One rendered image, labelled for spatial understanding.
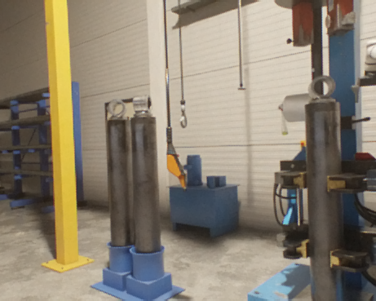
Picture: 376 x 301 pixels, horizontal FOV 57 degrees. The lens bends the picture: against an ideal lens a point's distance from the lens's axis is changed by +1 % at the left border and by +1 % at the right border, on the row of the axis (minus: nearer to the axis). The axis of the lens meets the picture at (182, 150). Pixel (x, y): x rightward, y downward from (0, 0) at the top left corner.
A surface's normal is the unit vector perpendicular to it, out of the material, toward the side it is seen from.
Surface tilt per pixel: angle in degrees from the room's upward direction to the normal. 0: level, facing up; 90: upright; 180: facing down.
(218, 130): 90
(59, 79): 90
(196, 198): 90
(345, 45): 90
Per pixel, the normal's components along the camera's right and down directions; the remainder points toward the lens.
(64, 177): 0.76, -0.02
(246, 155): -0.65, 0.04
